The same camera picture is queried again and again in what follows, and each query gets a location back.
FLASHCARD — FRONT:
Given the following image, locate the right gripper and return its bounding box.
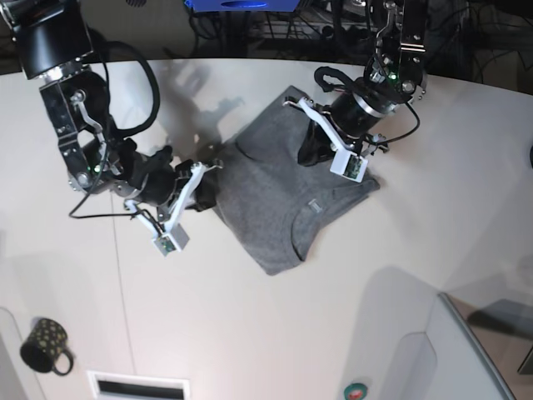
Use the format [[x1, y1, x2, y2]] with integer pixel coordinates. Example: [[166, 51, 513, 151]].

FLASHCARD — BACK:
[[120, 146, 219, 212]]

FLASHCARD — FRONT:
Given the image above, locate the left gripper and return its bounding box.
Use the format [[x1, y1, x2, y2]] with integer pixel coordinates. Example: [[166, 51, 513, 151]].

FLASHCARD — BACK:
[[297, 89, 399, 166]]

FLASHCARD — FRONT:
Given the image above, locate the grey t-shirt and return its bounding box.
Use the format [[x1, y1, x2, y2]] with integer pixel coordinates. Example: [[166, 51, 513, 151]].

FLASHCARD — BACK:
[[215, 86, 380, 276]]

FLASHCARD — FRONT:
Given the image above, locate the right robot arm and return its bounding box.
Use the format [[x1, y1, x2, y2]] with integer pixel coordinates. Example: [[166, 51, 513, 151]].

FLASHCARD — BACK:
[[1, 1, 220, 222]]

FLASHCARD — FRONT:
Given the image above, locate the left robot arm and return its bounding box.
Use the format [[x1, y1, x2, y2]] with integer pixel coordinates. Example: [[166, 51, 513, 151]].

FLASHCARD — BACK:
[[314, 1, 428, 155]]

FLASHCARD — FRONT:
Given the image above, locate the blue box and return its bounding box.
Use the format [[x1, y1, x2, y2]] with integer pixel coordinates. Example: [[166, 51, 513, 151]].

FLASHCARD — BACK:
[[184, 0, 300, 13]]

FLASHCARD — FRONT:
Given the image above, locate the white slotted panel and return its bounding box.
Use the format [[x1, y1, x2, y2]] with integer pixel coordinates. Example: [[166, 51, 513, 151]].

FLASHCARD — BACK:
[[87, 371, 191, 400]]

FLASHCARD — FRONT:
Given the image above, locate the black mug with yellow dots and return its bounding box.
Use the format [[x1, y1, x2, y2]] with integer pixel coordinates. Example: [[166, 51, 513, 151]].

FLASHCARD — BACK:
[[19, 318, 74, 377]]

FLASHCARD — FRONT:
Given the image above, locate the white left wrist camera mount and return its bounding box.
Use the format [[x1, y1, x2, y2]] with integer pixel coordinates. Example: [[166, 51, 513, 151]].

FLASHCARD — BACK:
[[283, 97, 389, 183]]

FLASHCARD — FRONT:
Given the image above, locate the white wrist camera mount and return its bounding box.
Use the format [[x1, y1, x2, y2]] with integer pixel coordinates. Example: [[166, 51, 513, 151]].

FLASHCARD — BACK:
[[124, 159, 223, 257], [283, 97, 389, 183]]

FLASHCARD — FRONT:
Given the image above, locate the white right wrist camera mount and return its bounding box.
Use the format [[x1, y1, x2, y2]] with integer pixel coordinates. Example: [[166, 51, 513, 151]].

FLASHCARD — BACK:
[[124, 159, 223, 257]]

